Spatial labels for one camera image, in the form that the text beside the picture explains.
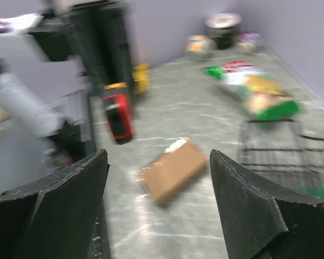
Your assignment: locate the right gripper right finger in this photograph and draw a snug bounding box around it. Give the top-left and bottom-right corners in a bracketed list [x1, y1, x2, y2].
[210, 149, 324, 258]

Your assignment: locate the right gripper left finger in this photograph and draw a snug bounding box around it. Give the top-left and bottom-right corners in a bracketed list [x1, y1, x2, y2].
[0, 149, 109, 258]

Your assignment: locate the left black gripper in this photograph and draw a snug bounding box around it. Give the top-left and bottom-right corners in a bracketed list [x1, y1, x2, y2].
[37, 0, 137, 114]

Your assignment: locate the red black utility knife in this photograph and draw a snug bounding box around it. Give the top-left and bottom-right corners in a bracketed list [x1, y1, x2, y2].
[102, 82, 133, 145]

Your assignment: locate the brown cardboard express box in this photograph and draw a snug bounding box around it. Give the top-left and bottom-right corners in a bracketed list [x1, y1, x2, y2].
[136, 138, 208, 207]

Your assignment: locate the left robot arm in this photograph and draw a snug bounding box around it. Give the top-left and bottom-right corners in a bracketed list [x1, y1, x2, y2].
[0, 1, 134, 162]

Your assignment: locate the orange white yogurt cup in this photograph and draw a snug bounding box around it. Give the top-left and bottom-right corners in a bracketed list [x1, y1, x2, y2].
[186, 35, 215, 60]

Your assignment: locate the green white chips bag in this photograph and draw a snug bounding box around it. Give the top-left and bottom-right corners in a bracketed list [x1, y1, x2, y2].
[204, 60, 300, 121]

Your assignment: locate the black tall yogurt cup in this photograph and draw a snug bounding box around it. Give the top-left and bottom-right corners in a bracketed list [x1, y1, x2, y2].
[205, 13, 241, 50]

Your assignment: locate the purple yogurt cup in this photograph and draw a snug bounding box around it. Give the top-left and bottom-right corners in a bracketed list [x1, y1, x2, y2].
[235, 31, 265, 54]

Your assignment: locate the black wire rack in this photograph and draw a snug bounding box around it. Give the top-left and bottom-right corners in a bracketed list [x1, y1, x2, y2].
[238, 119, 324, 192]

